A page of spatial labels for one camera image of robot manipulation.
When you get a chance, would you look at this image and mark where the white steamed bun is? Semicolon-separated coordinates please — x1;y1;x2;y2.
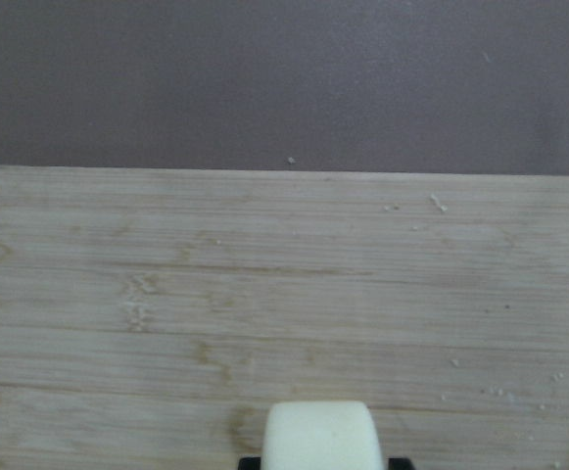
261;400;386;469

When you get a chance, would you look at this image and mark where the bamboo cutting board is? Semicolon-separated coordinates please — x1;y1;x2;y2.
0;165;569;469

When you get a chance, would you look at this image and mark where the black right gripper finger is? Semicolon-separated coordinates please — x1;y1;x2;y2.
237;456;261;470

